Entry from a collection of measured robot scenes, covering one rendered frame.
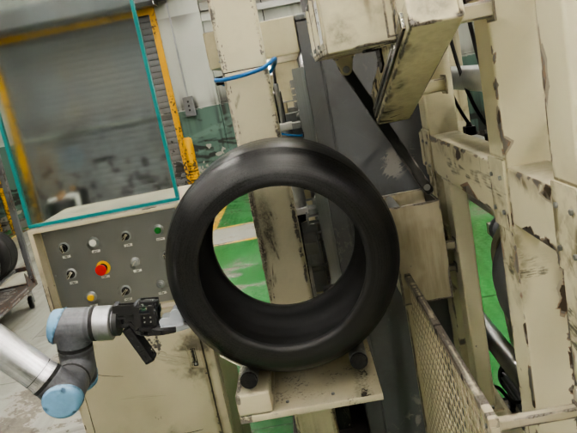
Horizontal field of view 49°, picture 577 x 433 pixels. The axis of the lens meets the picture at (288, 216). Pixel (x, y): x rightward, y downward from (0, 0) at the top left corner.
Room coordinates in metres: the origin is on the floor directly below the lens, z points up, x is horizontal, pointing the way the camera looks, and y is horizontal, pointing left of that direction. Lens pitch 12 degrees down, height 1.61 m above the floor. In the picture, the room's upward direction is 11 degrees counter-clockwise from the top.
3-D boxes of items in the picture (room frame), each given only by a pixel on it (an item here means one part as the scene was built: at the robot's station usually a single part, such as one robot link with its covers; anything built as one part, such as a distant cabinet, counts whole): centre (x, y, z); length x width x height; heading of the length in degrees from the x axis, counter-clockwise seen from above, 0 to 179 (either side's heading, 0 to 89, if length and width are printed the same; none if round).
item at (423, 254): (1.85, -0.36, 1.05); 0.20 x 0.15 x 0.30; 178
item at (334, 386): (1.64, 0.03, 0.80); 0.37 x 0.36 x 0.02; 88
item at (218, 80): (1.90, 0.04, 1.64); 0.19 x 0.19 x 0.06; 88
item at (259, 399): (1.65, 0.17, 0.84); 0.36 x 0.09 x 0.06; 178
